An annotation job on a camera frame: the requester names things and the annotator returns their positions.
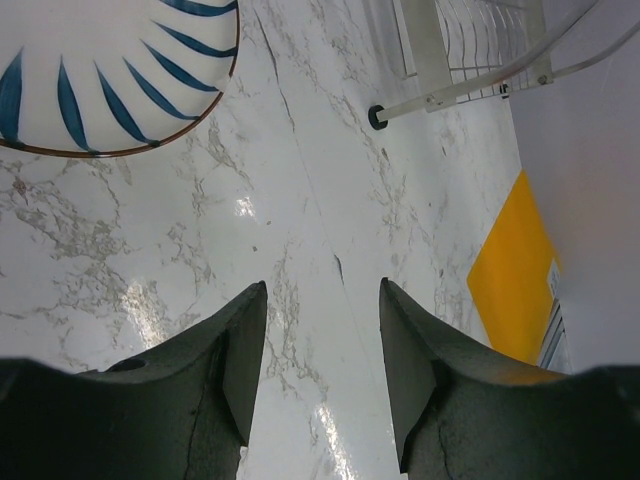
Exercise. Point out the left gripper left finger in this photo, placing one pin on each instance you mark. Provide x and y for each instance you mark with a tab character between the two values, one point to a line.
180	410

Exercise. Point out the black and white striped plate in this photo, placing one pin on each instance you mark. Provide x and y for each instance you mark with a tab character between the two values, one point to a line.
98	79

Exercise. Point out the orange cutting board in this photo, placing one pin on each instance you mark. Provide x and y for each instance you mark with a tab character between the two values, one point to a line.
515	277

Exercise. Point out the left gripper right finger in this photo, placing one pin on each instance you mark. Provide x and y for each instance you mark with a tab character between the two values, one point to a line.
461	410

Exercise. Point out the stainless steel dish rack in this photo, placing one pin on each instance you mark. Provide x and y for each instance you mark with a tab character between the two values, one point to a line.
463	51

